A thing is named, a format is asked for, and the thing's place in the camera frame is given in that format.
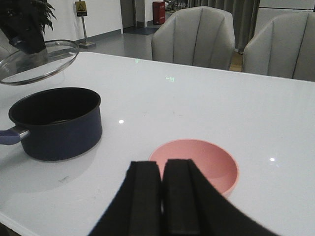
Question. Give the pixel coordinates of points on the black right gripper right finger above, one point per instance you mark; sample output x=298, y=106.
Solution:
x=193, y=207

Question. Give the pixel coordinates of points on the grey chair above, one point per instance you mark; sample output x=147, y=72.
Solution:
x=199, y=36
x=284, y=47

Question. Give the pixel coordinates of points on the glass pot lid blue knob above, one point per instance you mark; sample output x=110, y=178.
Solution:
x=18, y=68

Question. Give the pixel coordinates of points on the left grey chair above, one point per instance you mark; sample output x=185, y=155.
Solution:
x=199, y=36

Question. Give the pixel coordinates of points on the red trash bin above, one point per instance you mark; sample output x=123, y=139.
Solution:
x=158, y=12

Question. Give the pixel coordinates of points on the right grey chair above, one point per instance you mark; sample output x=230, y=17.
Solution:
x=284, y=47

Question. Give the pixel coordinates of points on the dark blue saucepan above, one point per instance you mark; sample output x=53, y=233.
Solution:
x=55, y=124

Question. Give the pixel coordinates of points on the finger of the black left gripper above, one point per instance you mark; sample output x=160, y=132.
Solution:
x=28, y=40

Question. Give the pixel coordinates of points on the pink bowl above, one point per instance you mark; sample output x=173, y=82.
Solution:
x=216, y=164

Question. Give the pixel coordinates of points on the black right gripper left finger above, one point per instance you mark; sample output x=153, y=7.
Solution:
x=136, y=207

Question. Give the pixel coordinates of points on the yellow caution sign stand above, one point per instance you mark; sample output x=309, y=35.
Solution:
x=81, y=12

